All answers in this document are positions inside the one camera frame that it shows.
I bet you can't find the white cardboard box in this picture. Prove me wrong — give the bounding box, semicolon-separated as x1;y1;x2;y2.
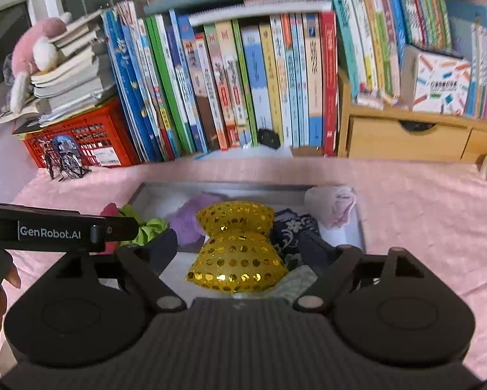
125;180;368;295

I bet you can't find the red plastic crate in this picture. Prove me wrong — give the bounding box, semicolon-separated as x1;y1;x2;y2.
23;97;143;170

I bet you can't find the row of upright books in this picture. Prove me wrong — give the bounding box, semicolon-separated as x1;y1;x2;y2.
100;0;487;164

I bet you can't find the pink and white plush toy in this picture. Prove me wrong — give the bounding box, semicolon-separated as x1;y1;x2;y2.
9;11;72;113

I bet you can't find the white pencil-print box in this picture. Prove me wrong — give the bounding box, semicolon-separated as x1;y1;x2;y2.
401;44;472;115

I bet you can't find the lime green cloth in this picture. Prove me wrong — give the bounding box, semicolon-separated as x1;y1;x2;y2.
117;204;170;247

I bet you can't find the pink tablecloth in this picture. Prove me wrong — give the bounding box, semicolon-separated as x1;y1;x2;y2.
0;155;487;379

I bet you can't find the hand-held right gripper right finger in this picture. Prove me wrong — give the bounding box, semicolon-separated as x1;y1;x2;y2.
294;246;443;313

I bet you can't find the miniature bicycle model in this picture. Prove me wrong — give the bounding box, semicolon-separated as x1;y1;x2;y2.
35;135;92;182

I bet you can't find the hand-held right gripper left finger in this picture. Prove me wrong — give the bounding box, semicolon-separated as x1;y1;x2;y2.
28;229;187;313

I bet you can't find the wooden drawer organizer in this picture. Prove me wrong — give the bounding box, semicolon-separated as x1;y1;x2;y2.
336;68;487;166

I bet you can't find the purple fluffy plush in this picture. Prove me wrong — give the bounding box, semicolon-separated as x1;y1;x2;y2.
165;192;224;249

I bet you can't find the stack of lying books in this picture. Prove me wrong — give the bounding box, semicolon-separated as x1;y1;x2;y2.
0;9;119;129

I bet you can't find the pink cloth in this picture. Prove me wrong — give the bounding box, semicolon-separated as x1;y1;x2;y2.
303;184;358;229

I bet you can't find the green checked cloth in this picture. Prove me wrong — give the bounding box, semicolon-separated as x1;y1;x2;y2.
234;263;318;302

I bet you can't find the small black object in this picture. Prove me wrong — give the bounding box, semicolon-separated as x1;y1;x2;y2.
257;128;281;148

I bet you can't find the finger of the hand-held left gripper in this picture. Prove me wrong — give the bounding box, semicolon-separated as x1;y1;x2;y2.
105;216;140;242

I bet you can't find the blue brocade pouch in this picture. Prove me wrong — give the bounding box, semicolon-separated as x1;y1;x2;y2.
269;208;334;274

